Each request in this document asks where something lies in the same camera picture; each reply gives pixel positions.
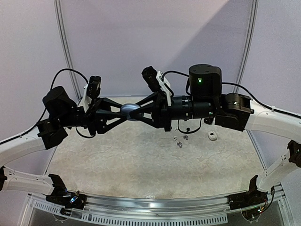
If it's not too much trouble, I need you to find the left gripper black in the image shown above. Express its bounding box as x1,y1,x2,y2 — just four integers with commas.
59,97,129,136

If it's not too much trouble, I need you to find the blue-grey earbud charging case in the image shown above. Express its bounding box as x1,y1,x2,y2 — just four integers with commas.
120,103,140,121

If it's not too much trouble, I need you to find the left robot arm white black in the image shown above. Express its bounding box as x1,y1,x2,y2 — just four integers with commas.
0,86,127,204

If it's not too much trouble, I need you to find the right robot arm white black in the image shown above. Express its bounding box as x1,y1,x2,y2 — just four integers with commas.
128,64,301,205

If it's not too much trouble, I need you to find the white earbud charging case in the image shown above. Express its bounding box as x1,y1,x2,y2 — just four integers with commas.
207,131,217,141

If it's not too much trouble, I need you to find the silver earbud lower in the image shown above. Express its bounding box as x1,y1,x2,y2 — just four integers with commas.
177,141,182,148

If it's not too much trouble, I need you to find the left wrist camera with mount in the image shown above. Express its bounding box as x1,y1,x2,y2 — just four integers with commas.
79,75,101,112

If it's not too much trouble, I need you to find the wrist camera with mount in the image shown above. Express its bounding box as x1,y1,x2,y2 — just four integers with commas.
79,75,101,112
142,66,174,106

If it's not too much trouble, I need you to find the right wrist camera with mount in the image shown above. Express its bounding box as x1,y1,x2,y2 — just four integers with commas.
142,66,174,106

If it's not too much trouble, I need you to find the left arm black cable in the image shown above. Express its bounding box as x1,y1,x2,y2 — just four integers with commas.
21,68,95,138

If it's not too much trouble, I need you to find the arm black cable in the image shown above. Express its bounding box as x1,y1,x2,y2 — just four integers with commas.
162,70,301,135
21,68,95,138

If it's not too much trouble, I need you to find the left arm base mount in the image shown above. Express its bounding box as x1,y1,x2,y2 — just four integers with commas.
46,174,87,210

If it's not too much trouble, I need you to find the aluminium front rail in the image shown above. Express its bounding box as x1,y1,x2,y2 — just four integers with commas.
20,185,293,226

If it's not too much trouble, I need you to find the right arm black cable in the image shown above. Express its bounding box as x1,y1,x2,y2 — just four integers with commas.
162,70,301,135

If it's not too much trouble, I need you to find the left aluminium frame post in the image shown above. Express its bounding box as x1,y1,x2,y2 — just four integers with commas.
54,0,82,100

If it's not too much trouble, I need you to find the aluminium frame post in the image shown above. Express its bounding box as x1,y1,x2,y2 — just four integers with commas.
54,0,82,100
236,0,267,170

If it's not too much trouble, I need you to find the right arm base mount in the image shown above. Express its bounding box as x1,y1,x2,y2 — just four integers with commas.
228,175,275,220

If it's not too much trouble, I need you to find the right aluminium frame post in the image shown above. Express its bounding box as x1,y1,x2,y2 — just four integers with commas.
236,0,267,170

